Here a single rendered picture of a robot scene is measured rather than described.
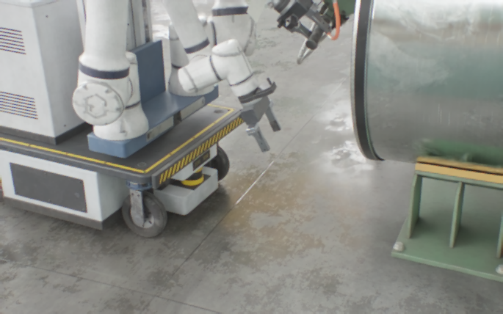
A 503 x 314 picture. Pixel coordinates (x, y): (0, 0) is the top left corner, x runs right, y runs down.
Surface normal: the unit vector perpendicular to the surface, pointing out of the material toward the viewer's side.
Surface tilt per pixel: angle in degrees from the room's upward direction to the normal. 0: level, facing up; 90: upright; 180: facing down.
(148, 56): 90
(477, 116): 109
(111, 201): 90
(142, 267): 0
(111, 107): 97
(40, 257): 0
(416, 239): 0
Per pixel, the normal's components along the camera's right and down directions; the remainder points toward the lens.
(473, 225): -0.02, -0.90
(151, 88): 0.88, 0.19
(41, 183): -0.46, 0.39
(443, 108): -0.37, 0.66
